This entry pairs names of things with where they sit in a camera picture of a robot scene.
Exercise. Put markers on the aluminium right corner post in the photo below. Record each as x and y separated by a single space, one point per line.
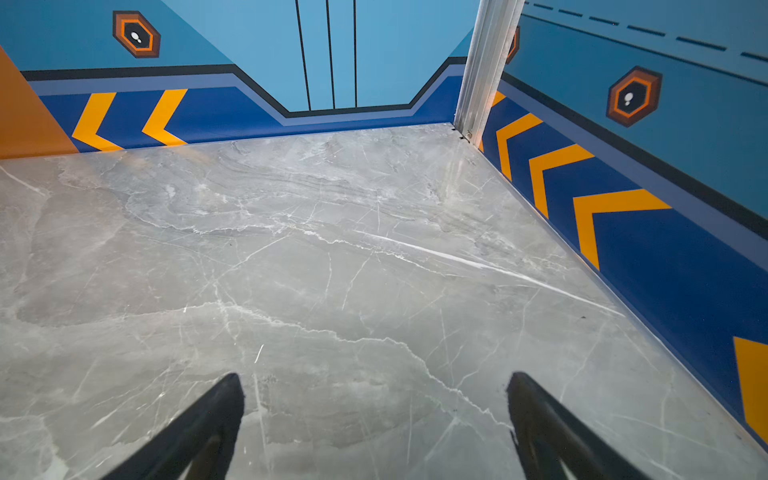
491 40

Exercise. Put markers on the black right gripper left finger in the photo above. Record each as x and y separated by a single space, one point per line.
198 444

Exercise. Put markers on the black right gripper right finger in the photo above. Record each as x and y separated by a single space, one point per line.
552 443

